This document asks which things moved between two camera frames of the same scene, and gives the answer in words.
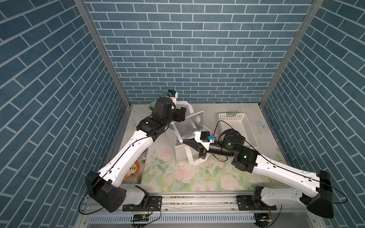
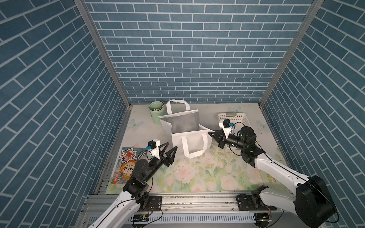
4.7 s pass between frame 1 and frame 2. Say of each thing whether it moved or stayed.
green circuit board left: stayed
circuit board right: stayed
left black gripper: moved
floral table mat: stayed
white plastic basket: stayed
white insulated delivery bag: moved
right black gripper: moved
